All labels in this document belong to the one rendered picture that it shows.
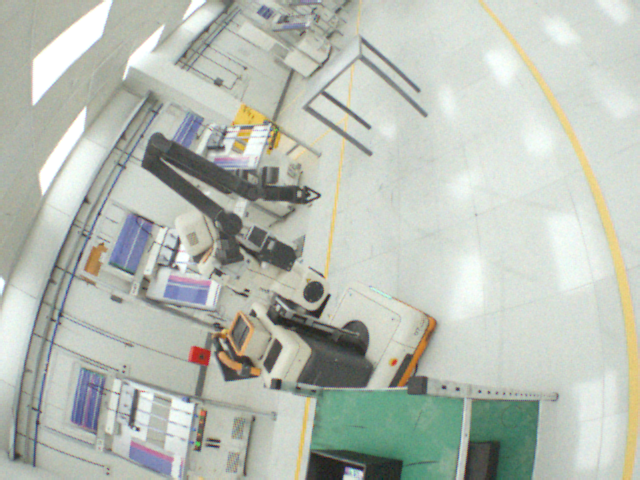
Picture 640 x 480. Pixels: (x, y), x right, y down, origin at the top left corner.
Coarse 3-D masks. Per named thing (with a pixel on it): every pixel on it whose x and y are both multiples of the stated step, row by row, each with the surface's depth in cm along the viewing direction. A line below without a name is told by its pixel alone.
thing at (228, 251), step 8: (216, 240) 113; (224, 240) 112; (232, 240) 113; (216, 248) 115; (224, 248) 113; (232, 248) 113; (216, 256) 117; (224, 256) 113; (232, 256) 113; (240, 256) 114; (224, 264) 110
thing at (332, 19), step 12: (264, 0) 567; (276, 0) 578; (288, 0) 610; (300, 0) 581; (312, 0) 575; (288, 12) 593; (324, 12) 620; (324, 24) 613; (336, 24) 631; (324, 36) 641
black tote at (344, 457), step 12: (312, 456) 61; (324, 456) 62; (336, 456) 56; (348, 456) 57; (360, 456) 58; (372, 456) 59; (312, 468) 60; (324, 468) 61; (336, 468) 63; (372, 468) 49; (384, 468) 51; (396, 468) 53
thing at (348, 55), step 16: (352, 48) 230; (368, 48) 245; (336, 64) 241; (352, 64) 221; (368, 64) 220; (320, 80) 254; (384, 80) 230; (304, 96) 269; (352, 112) 307; (336, 128) 275; (368, 128) 320
